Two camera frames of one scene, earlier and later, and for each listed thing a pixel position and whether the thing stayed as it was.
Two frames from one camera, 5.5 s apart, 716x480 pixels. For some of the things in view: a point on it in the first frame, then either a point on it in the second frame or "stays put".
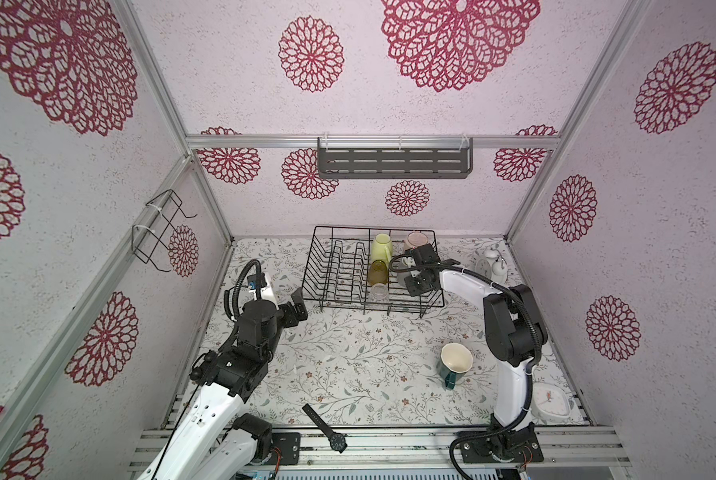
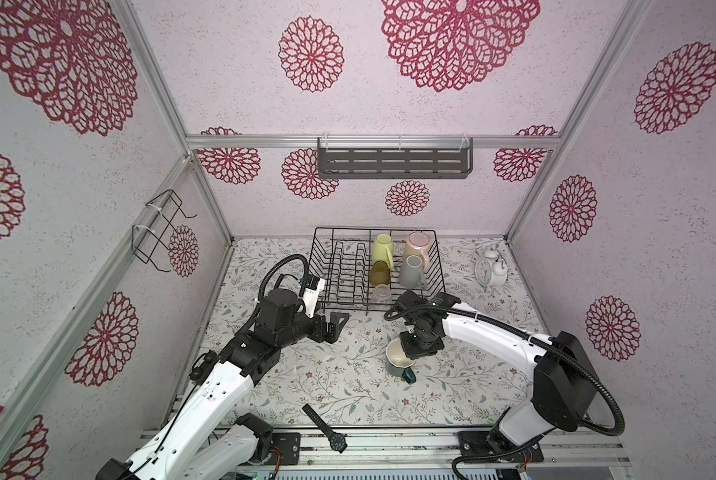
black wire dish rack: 351,266 stays put
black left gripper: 290,318 to 333,332
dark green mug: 455,361 to 397,362
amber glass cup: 378,272 stays put
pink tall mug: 415,239 stays put
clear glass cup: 379,291 stays put
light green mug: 381,248 stays put
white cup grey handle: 404,268 stays put
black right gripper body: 415,284 to 415,345
